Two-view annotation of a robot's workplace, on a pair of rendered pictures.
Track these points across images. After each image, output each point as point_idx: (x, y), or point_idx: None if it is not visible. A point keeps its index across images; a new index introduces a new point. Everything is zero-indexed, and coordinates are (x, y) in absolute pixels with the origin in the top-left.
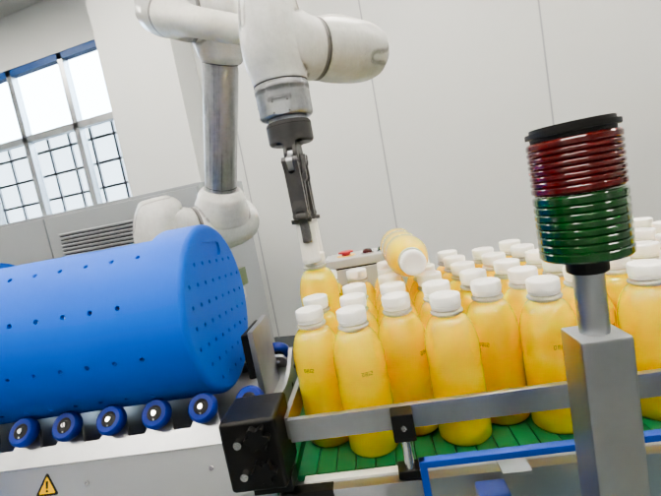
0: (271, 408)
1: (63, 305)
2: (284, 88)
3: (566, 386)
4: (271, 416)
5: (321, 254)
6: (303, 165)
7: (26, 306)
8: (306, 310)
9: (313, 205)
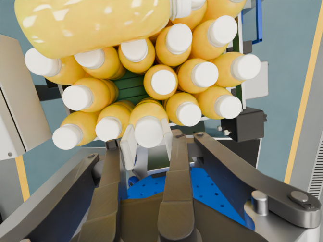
0: (255, 114)
1: None
2: None
3: None
4: (262, 111)
5: (155, 121)
6: (192, 198)
7: None
8: (235, 108)
9: (107, 158)
